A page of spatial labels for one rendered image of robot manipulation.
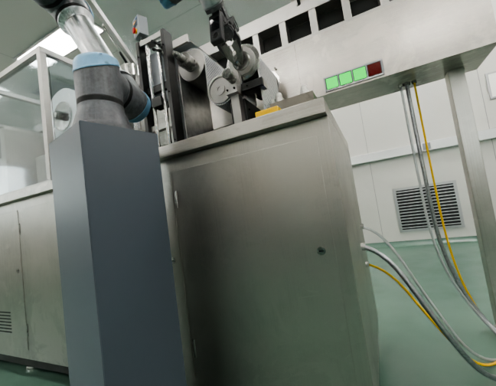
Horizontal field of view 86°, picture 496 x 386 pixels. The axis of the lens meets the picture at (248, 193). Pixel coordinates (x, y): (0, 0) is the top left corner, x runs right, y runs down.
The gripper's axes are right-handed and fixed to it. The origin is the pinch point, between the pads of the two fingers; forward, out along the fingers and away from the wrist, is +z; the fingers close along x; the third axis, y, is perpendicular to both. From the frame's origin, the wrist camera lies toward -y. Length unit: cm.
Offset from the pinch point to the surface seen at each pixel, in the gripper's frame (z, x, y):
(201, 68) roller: -0.9, 19.6, 8.3
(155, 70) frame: -9.5, 36.1, 2.1
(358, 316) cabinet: 39, -32, -82
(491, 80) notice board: 179, -169, 204
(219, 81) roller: 4.5, 11.5, 1.2
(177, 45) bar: -11.5, 28.1, 15.7
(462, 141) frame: 66, -78, 2
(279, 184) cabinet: 16, -17, -55
